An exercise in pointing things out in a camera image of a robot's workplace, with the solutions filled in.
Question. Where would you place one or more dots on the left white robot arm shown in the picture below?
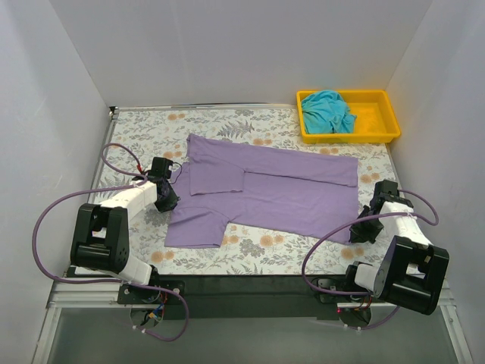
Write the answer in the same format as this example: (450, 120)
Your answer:
(101, 239)

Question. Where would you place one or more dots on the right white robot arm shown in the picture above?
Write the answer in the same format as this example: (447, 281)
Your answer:
(412, 272)

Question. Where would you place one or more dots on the yellow plastic bin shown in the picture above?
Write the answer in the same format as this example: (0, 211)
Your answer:
(375, 118)

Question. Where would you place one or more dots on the purple t shirt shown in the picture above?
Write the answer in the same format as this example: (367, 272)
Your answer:
(275, 189)

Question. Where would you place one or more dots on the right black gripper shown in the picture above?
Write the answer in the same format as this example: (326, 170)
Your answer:
(364, 228)

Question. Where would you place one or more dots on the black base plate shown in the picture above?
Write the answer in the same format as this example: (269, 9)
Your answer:
(244, 297)

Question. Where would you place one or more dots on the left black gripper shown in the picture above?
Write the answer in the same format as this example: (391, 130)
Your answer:
(167, 196)

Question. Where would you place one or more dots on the teal t shirt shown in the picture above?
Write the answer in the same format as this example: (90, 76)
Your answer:
(327, 112)

